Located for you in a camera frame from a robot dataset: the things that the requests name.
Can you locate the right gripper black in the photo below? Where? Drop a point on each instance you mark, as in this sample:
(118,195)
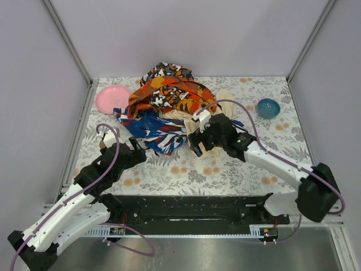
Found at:
(202,138)

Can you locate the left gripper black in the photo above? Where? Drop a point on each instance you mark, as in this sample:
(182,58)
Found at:
(133,154)

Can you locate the blue white red cloth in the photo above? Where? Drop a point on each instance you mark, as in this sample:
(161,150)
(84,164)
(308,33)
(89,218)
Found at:
(158,133)

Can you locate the cream beige cloth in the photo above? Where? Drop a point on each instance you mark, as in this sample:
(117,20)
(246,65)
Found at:
(191,126)

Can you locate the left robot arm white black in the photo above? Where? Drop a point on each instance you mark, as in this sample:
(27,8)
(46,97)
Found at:
(82,207)

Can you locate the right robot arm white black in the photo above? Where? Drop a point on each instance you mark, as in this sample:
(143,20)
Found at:
(315,187)

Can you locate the orange camouflage cloth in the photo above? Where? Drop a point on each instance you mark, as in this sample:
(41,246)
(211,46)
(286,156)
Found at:
(168,87)

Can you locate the beige paper cup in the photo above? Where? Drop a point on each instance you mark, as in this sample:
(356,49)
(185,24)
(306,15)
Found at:
(103,144)

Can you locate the pink plate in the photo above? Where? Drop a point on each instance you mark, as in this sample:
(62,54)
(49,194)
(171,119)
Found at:
(114,96)

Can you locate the floral table mat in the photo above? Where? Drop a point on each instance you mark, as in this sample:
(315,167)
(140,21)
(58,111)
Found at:
(183,173)

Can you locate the blue bowl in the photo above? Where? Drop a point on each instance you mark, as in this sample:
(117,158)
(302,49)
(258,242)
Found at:
(268,108)

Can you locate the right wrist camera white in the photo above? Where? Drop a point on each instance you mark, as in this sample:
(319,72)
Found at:
(202,117)

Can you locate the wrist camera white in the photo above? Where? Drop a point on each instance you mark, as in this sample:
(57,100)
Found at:
(202,117)
(110,137)

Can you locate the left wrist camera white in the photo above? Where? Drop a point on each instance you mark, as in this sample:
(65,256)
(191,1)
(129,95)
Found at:
(110,137)

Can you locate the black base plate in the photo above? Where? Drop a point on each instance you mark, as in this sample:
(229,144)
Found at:
(190,215)

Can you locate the left slotted cable duct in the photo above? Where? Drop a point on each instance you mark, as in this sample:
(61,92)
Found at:
(105,231)

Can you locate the slotted cable duct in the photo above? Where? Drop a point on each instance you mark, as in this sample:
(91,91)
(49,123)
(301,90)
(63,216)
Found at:
(264,231)
(105,231)

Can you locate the right slotted cable duct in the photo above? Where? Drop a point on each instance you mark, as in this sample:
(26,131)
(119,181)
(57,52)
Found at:
(264,231)

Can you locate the left aluminium frame post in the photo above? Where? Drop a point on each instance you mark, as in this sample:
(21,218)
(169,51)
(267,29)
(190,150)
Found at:
(51,10)

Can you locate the aluminium frame post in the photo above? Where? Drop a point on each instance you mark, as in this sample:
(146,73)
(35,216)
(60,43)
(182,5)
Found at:
(311,38)
(51,10)

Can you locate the aluminium front rail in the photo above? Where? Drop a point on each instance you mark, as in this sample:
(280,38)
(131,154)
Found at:
(329,221)

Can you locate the right aluminium frame post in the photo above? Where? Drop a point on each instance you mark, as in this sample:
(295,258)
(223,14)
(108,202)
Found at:
(311,38)

